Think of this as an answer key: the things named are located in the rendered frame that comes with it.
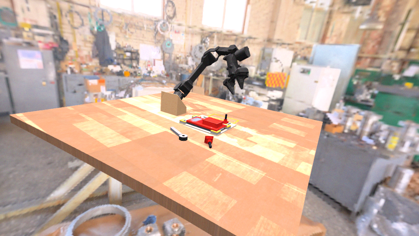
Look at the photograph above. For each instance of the grey flat bar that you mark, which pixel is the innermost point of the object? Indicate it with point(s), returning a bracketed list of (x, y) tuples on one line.
[(175, 131)]

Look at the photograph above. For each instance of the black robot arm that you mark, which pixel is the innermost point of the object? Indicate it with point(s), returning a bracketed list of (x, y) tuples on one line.
[(231, 54)]

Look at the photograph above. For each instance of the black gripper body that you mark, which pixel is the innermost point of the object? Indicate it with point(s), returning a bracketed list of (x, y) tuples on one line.
[(234, 69)]

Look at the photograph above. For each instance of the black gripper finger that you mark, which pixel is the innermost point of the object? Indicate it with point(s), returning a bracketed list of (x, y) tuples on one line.
[(231, 88), (240, 79)]

